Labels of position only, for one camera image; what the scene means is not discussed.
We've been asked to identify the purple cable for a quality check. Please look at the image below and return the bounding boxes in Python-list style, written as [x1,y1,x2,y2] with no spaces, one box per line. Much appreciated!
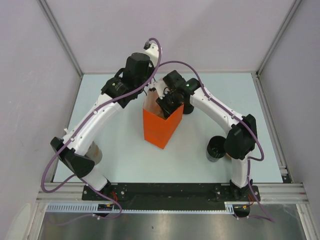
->
[40,37,164,226]
[158,60,276,223]

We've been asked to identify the black ribbed cup stack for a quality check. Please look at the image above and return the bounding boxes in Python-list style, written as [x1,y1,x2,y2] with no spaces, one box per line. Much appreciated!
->
[183,105,194,115]

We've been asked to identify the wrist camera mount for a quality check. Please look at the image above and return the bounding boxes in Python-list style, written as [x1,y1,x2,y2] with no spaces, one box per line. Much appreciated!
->
[148,78,170,99]
[143,42,163,67]

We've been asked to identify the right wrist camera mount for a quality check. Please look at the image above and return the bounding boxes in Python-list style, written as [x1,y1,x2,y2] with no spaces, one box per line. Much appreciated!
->
[148,78,170,99]

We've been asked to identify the grey slotted cable duct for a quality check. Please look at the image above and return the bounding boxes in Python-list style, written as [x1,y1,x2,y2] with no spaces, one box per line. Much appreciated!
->
[46,202,234,215]

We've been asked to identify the grey straw holder cup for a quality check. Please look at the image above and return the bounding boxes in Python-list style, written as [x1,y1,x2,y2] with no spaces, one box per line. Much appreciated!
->
[86,141,103,165]

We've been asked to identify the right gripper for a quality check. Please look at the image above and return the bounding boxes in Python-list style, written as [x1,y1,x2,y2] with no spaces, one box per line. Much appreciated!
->
[156,90,184,119]

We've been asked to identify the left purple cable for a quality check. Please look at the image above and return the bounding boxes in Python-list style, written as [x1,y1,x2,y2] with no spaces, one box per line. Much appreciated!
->
[40,37,164,226]

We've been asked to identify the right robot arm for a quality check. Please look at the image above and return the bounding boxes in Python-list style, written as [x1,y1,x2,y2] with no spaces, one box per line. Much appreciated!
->
[150,70,258,201]

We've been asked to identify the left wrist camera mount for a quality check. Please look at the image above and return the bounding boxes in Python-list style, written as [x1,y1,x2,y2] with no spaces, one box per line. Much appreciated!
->
[143,42,163,67]

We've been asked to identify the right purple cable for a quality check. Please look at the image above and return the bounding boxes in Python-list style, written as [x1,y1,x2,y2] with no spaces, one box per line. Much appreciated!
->
[158,60,276,223]

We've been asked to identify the orange paper bag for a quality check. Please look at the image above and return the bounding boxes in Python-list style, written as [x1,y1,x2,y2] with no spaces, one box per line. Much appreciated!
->
[142,90,184,149]

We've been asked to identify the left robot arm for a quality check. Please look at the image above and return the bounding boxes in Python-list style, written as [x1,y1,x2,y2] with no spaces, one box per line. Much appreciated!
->
[50,49,162,200]

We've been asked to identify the black coffee cup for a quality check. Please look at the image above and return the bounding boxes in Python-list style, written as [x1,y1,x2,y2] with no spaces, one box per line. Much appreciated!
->
[206,135,230,163]

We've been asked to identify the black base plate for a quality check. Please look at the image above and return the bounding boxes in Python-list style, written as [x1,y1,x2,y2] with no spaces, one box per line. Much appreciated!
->
[82,182,261,210]

